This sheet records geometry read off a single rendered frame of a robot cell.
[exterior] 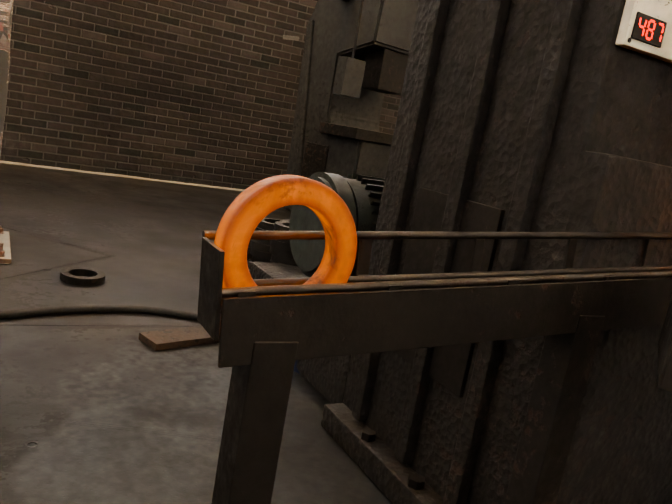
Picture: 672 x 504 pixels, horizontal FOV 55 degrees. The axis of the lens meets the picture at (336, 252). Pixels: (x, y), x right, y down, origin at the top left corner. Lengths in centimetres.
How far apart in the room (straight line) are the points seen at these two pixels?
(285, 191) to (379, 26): 474
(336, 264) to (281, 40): 658
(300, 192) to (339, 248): 9
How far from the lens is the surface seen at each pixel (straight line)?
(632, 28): 128
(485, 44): 147
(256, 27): 724
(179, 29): 700
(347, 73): 533
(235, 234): 75
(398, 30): 561
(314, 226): 225
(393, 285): 85
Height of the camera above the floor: 83
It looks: 11 degrees down
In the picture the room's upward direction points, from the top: 10 degrees clockwise
